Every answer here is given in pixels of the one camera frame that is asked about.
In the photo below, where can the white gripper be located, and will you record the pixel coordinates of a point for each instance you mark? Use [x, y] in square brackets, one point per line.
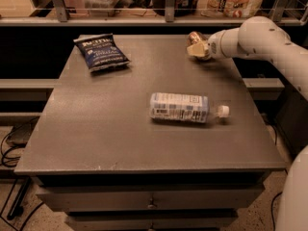
[214, 46]

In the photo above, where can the orange soda can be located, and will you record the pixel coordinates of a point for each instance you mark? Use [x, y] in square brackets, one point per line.
[195, 37]

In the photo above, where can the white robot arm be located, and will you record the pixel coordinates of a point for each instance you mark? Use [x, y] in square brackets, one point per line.
[259, 38]

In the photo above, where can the colourful snack bag on shelf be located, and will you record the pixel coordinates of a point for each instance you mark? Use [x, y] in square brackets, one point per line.
[231, 8]

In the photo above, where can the blue chip bag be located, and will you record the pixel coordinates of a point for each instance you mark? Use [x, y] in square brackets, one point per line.
[100, 52]

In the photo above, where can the clear plastic water bottle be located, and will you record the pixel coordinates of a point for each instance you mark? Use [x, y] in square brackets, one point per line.
[179, 107]

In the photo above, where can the grey drawer cabinet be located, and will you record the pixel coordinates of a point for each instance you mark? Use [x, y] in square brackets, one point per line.
[98, 156]

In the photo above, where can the grey metal shelf rail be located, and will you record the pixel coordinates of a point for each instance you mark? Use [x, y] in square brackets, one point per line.
[137, 13]

